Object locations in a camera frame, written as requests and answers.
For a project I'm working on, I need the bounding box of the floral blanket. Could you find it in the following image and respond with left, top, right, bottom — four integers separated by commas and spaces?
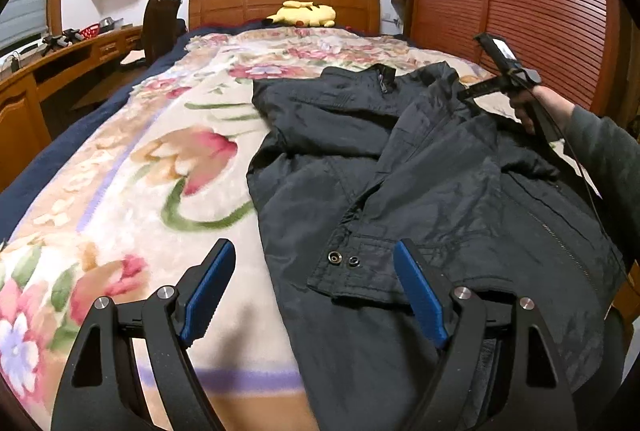
0, 26, 501, 431

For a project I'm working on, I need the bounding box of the wooden desk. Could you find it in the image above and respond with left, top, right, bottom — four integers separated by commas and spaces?
0, 25, 146, 192

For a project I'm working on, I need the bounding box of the person's right hand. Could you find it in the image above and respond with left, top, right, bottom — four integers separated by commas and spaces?
509, 84, 576, 135

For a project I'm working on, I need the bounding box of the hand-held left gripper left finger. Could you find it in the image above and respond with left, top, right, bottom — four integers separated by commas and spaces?
50, 238, 237, 431

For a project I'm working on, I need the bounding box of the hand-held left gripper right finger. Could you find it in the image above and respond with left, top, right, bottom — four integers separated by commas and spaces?
393, 238, 576, 431

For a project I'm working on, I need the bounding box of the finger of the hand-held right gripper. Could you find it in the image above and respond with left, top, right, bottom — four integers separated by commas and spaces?
457, 78, 516, 103

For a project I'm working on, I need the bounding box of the grey window blind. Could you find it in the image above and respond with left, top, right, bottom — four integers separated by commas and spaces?
0, 0, 53, 54

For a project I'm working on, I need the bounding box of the black tripod device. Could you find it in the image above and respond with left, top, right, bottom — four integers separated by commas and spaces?
42, 28, 83, 52

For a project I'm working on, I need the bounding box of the dark brown chair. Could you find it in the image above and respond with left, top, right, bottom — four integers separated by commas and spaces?
120, 0, 187, 67

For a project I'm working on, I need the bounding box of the black jacket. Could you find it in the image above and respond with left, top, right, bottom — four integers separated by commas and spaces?
246, 61, 628, 431

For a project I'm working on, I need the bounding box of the yellow plush toy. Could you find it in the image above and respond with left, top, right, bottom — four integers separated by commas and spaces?
262, 0, 337, 28

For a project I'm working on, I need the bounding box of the person's right forearm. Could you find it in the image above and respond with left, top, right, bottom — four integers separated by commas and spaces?
552, 104, 640, 272

